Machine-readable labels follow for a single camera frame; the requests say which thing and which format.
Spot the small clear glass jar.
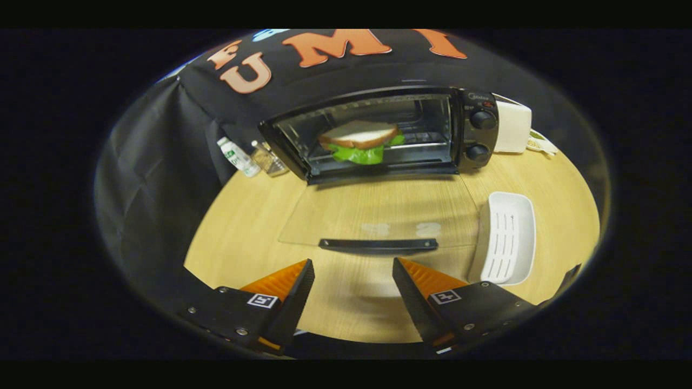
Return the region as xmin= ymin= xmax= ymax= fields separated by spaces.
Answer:
xmin=250 ymin=140 xmax=290 ymax=178

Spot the sandwich with green lettuce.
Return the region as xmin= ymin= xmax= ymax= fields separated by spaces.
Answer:
xmin=318 ymin=119 xmax=406 ymax=165

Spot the white slotted tray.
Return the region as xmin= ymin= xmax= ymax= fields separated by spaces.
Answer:
xmin=468 ymin=191 xmax=537 ymax=286

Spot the white divided dish with grains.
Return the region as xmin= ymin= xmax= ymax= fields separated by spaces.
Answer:
xmin=527 ymin=129 xmax=558 ymax=157

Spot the black backdrop cloth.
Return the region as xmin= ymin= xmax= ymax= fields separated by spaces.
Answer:
xmin=95 ymin=29 xmax=541 ymax=325

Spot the white toaster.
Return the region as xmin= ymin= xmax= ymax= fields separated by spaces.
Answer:
xmin=493 ymin=93 xmax=533 ymax=154

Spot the black toaster oven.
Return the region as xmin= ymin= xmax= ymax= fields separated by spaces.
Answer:
xmin=258 ymin=86 xmax=500 ymax=254

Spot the white bottle green label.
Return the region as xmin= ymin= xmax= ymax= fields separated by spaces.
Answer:
xmin=217 ymin=136 xmax=262 ymax=178

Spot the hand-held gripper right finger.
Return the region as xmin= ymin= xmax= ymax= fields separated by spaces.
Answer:
xmin=392 ymin=257 xmax=538 ymax=356

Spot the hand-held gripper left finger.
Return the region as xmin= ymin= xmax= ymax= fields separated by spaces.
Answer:
xmin=178 ymin=258 xmax=316 ymax=357

